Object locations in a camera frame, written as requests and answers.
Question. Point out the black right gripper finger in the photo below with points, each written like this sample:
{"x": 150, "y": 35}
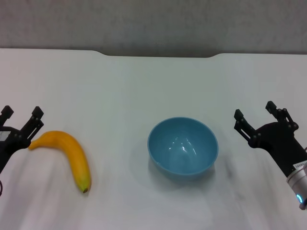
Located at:
{"x": 244, "y": 129}
{"x": 281, "y": 116}

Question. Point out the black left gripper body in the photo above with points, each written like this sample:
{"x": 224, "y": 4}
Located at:
{"x": 9, "y": 141}

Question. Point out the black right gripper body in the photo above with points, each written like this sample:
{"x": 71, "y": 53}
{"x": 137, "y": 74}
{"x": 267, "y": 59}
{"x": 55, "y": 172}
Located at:
{"x": 280, "y": 143}

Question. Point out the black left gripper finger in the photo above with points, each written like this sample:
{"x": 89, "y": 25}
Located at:
{"x": 6, "y": 112}
{"x": 34, "y": 122}

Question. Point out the yellow banana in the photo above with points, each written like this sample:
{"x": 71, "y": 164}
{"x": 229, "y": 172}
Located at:
{"x": 72, "y": 148}

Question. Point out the blue bowl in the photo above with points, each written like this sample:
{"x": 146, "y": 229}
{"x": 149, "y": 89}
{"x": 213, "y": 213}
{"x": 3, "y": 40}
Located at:
{"x": 182, "y": 153}

